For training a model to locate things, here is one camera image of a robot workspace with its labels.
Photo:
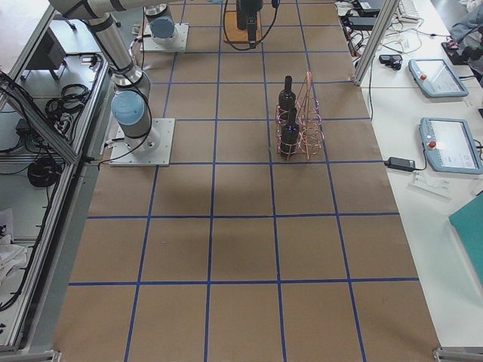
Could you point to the dark wine bottle left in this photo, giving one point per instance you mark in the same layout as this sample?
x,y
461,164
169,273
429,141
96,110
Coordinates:
x,y
286,99

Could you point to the teach pendant near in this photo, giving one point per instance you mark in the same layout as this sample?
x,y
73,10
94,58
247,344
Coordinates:
x,y
449,146

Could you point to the copper wire wine basket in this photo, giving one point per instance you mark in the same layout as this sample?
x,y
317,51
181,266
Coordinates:
x,y
311,137

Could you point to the teach pendant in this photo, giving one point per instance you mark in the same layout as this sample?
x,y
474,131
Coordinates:
x,y
449,146
436,78

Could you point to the dark wine bottle carried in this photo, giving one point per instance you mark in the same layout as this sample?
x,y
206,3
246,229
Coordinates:
x,y
246,13

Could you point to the teach pendant far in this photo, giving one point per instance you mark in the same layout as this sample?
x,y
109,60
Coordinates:
x,y
436,78

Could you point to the black power adapter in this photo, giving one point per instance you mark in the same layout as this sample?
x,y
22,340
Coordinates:
x,y
402,164

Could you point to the robot arm near tray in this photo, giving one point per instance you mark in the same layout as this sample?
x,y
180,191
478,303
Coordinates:
x,y
163,29

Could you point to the teal folder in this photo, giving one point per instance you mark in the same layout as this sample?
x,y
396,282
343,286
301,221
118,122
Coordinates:
x,y
467,222

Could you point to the black gripper near tray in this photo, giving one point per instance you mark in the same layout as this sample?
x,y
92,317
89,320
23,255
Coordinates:
x,y
247,9

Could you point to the aluminium frame post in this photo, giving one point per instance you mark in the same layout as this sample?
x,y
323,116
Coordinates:
x,y
379,29

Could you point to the robot arm near basket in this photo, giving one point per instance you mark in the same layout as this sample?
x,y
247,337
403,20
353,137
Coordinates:
x,y
97,16

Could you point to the dark wine bottle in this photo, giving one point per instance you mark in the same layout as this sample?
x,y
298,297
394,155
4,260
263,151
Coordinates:
x,y
289,134
286,99

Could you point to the wooden tray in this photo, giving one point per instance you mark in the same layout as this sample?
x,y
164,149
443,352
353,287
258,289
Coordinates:
x,y
233,33

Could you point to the dark wine bottle right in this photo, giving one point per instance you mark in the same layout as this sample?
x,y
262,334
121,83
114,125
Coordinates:
x,y
289,134

